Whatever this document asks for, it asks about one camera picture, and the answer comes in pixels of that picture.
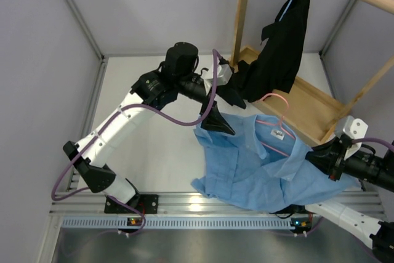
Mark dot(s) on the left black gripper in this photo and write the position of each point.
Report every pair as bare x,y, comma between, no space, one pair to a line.
215,121

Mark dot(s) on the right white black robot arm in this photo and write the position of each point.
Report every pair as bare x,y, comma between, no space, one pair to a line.
375,234

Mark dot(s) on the light blue shirt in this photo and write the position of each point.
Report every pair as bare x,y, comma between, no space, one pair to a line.
255,170

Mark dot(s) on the wooden clothes rack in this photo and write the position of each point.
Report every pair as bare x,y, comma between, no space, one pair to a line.
313,114

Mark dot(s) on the grey slotted cable duct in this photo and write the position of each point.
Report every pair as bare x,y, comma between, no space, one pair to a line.
231,223

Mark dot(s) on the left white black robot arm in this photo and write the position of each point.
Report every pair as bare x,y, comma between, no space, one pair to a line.
175,76

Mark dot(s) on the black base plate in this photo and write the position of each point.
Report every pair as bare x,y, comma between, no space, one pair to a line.
290,211
147,204

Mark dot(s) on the aluminium mounting rail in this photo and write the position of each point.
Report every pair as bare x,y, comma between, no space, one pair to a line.
184,203

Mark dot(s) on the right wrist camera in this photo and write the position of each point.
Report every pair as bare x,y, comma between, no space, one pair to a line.
352,128

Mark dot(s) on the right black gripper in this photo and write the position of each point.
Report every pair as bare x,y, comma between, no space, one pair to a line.
329,157

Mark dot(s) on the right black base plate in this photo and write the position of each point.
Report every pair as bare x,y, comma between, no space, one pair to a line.
290,211

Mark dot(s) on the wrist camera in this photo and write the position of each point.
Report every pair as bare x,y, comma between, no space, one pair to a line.
352,128
224,74

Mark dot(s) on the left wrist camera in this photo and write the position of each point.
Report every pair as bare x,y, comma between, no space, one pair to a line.
224,74

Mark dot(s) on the black shirt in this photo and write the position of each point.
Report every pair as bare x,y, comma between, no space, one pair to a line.
277,65

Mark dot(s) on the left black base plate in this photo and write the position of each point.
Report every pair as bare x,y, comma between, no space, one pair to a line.
147,204

